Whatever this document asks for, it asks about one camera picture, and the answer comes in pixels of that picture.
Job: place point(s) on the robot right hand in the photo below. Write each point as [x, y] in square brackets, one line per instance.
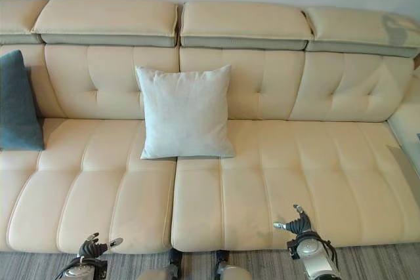
[300, 224]

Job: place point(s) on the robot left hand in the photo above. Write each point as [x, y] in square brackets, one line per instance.
[93, 250]

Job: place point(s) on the cream leather sofa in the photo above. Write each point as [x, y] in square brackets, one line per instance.
[295, 149]

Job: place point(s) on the cream sofa headrest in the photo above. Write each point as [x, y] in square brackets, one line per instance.
[16, 17]
[105, 19]
[357, 31]
[243, 22]

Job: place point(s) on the robot left leg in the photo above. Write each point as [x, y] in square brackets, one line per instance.
[164, 271]

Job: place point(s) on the robot leg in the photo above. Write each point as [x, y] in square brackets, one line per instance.
[233, 271]
[164, 271]

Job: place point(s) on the robot right leg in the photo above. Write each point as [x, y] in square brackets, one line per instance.
[233, 271]

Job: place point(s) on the grey striped rug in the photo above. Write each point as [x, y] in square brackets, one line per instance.
[377, 263]

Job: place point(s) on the teal square cushion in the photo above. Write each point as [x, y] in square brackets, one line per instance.
[18, 109]

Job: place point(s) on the white square cushion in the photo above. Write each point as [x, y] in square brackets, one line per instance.
[185, 112]

